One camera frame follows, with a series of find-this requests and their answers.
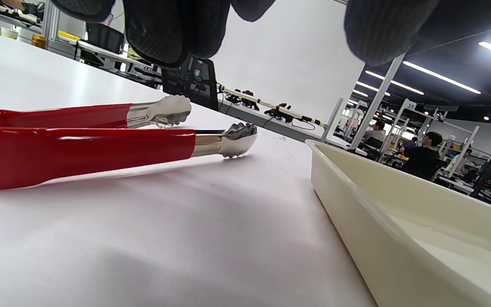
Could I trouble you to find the white rail with black plugs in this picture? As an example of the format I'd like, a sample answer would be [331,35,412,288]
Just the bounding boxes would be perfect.
[218,83,327,128]

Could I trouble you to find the cream baking tray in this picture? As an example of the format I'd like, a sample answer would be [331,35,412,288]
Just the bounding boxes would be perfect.
[305,139,491,307]

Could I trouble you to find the red-handled metal tongs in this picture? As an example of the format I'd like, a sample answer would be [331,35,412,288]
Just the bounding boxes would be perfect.
[0,95,258,191]

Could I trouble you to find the metal pole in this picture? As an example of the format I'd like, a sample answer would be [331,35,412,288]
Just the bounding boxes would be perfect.
[350,53,406,150]

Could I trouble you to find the person's left hand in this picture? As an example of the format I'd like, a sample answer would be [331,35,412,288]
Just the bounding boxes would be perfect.
[49,0,440,68]

